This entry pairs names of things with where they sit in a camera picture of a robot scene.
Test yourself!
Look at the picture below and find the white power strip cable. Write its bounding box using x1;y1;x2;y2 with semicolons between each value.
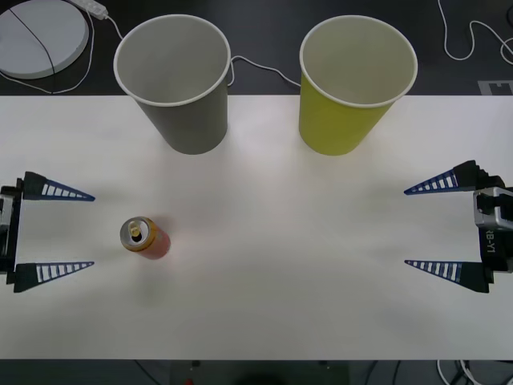
103;14;302;88

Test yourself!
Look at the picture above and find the yellow-green plastic waste bin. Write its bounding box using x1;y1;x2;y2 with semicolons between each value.
298;14;419;157

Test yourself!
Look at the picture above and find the white round disc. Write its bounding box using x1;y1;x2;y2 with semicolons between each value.
0;5;91;80

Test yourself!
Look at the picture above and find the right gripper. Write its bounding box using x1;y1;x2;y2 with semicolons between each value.
403;160;513;294

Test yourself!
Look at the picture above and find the white power strip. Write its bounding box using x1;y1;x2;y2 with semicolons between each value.
67;0;109;20

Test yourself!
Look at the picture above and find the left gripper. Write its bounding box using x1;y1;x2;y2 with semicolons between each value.
0;171;96;294

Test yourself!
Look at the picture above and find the thin black cable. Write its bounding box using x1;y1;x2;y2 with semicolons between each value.
9;7;56;95

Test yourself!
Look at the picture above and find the red drink can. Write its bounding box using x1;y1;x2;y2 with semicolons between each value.
119;216;172;261

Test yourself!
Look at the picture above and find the grey plastic waste bin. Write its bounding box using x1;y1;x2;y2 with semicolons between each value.
113;14;232;156

